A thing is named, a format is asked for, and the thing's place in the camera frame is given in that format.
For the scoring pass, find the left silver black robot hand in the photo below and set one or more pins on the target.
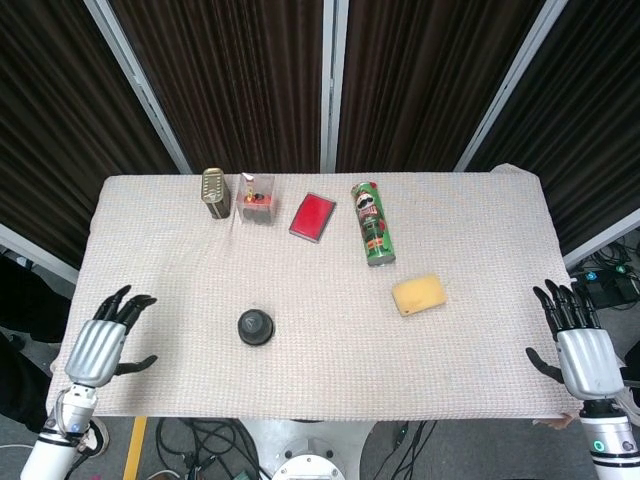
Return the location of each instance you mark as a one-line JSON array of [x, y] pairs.
[[95, 350]]

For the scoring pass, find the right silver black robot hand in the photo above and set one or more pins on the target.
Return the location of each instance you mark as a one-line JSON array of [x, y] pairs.
[[590, 360]]

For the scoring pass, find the black round object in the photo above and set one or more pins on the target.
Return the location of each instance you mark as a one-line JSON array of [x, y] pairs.
[[255, 326]]

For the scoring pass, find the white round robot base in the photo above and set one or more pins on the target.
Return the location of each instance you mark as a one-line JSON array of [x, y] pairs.
[[307, 450]]

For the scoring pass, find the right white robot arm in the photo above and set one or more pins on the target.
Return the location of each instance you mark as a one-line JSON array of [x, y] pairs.
[[612, 440]]

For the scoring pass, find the black power box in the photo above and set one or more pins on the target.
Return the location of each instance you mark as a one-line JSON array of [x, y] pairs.
[[607, 287]]

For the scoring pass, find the person in black clothing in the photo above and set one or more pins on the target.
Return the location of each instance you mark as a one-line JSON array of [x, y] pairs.
[[25, 310]]

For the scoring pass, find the white black sneaker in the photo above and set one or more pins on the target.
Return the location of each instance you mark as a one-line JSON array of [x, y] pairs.
[[97, 437]]

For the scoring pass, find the yellow sponge with green backing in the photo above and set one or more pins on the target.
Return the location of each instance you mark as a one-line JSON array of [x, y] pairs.
[[419, 295]]

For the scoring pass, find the gold rectangular tin can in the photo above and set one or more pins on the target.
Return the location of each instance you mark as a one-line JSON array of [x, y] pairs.
[[215, 192]]

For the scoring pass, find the clear plastic toy box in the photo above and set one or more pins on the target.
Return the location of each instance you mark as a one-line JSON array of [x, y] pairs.
[[257, 200]]

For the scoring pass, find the dark brown pleated curtain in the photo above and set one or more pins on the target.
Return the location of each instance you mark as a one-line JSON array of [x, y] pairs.
[[585, 115], [225, 85], [430, 85], [60, 125]]

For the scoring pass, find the white waffle tablecloth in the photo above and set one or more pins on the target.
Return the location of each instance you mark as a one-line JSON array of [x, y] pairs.
[[325, 350]]

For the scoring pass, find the green Pringles can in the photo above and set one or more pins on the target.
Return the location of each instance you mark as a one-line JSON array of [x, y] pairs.
[[375, 225]]

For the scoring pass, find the red ink pad case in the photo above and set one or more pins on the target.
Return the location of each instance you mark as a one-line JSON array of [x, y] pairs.
[[312, 217]]

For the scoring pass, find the grey metal partition rail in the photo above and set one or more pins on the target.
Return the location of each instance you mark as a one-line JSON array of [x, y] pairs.
[[35, 250], [605, 237]]

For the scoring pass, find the grey metal partition post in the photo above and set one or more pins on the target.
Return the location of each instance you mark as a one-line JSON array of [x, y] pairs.
[[332, 85], [507, 85], [137, 82]]

